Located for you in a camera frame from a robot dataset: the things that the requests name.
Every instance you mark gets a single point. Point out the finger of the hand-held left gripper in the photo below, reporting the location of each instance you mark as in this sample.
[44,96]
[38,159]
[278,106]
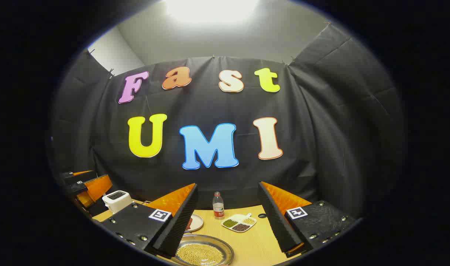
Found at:
[97,186]
[71,177]

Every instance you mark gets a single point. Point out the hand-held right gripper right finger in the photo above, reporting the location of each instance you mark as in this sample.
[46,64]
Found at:
[276,221]

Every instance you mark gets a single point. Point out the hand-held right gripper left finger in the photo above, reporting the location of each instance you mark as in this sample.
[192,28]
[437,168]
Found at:
[180,221]

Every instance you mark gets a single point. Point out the steel pot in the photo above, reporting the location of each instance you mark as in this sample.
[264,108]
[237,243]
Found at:
[224,245]

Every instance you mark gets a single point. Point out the brown meat patty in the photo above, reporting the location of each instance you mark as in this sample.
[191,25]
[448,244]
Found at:
[189,223]

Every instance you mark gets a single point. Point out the white round plate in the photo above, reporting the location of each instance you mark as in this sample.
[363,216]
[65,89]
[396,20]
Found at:
[197,222]

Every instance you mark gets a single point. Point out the white toaster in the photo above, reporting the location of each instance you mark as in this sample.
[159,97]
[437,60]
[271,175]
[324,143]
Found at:
[117,202]

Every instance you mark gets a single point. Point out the pile of yellow beans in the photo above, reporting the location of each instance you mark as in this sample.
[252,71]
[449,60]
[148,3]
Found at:
[249,221]

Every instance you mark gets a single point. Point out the pile of dark red beans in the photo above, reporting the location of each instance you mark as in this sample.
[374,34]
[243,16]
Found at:
[241,227]

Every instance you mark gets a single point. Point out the white divided dish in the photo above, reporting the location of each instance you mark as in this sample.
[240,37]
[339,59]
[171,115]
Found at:
[239,222]

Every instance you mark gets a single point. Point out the pile of soybeans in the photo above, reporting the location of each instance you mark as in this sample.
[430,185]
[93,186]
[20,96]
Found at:
[199,255]

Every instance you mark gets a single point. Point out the clear plastic water bottle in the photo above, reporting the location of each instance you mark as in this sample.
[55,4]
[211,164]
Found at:
[218,207]

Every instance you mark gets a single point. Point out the pile of green beans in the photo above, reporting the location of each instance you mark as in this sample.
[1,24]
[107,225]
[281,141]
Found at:
[230,223]

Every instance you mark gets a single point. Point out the black backdrop cloth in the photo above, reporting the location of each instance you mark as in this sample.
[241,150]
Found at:
[228,177]

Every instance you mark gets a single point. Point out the ceiling light panel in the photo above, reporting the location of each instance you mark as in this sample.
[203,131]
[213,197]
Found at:
[212,9]

